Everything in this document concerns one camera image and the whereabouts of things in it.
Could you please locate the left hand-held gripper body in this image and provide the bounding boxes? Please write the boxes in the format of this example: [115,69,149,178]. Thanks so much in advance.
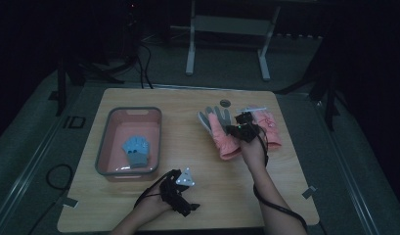
[158,166,201,218]

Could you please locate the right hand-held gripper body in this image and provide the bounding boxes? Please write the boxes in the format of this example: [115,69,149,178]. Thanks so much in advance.
[224,119,264,144]

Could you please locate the pink ski glove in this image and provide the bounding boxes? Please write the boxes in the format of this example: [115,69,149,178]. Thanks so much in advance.
[197,105,242,162]
[236,105,284,151]

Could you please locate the blue grey glove with dots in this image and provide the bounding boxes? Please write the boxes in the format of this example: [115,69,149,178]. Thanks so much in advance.
[121,135,151,169]

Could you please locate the pink basket with grey rim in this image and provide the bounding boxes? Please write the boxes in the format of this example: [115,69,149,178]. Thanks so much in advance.
[95,106,163,182]

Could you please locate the person's left hand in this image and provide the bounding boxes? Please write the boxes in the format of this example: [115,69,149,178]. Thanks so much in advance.
[138,187,176,219]

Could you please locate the person's right hand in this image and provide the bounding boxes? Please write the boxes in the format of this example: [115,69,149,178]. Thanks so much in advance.
[240,136,269,175]

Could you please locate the black tripod stand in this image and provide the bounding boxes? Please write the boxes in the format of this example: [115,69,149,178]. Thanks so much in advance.
[55,53,125,118]
[275,62,343,132]

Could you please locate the grey tape piece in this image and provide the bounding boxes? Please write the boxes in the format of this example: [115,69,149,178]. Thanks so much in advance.
[62,196,80,210]
[301,184,319,201]

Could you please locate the white metal stand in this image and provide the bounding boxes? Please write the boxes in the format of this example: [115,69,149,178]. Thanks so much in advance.
[185,0,282,82]

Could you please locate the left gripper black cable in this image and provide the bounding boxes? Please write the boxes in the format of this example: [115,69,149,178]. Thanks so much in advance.
[133,169,176,210]

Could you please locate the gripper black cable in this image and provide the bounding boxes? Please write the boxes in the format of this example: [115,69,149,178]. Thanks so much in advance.
[251,125,309,233]
[133,169,176,210]

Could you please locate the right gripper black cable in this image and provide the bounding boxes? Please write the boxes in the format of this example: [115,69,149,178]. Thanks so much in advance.
[251,125,309,233]

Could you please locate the black cables on floor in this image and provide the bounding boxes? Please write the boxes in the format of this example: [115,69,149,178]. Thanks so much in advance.
[134,40,156,90]

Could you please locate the black floor cable loop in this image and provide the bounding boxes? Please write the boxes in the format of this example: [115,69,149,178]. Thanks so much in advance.
[25,164,74,235]

